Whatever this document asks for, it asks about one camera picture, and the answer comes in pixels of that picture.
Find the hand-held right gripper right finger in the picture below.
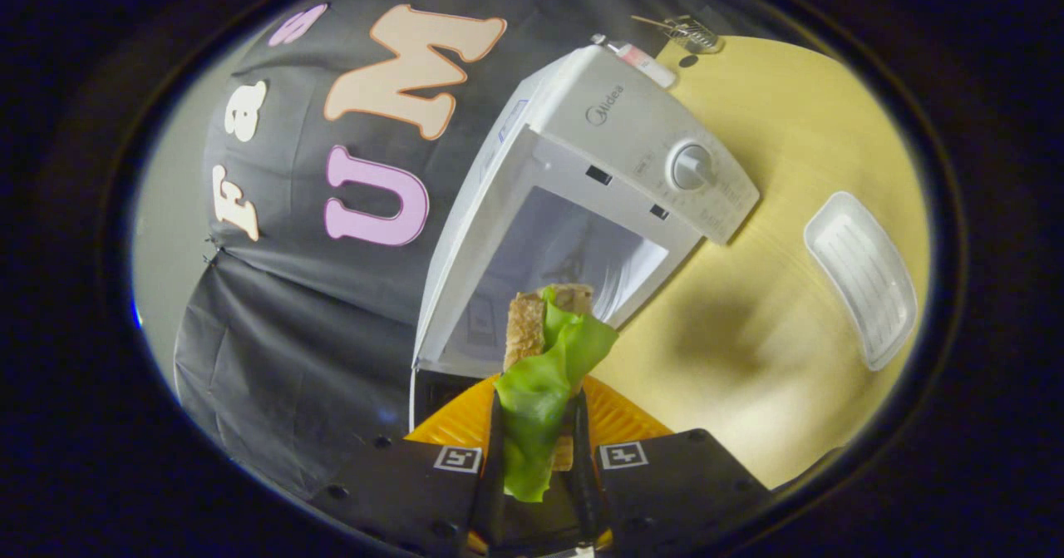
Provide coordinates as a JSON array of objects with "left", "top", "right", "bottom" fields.
[{"left": 569, "top": 375, "right": 770, "bottom": 551}]

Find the small clear plastic bottle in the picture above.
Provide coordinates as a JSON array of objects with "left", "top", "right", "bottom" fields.
[{"left": 592, "top": 34, "right": 678, "bottom": 89}]

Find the white plastic tray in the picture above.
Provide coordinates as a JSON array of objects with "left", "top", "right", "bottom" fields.
[{"left": 803, "top": 191, "right": 919, "bottom": 372}]

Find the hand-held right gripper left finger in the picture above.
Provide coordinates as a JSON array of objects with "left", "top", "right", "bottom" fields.
[{"left": 312, "top": 375, "right": 506, "bottom": 555}]

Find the white microwave oven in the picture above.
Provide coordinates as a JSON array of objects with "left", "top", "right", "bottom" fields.
[{"left": 409, "top": 45, "right": 761, "bottom": 436}]

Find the black backdrop cloth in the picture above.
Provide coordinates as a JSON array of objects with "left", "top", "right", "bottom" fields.
[{"left": 170, "top": 0, "right": 749, "bottom": 501}]

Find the clear glass jar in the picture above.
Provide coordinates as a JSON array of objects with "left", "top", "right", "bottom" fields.
[{"left": 665, "top": 16, "right": 720, "bottom": 52}]

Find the lettuce sandwich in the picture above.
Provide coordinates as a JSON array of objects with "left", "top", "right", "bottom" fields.
[{"left": 495, "top": 284, "right": 620, "bottom": 505}]

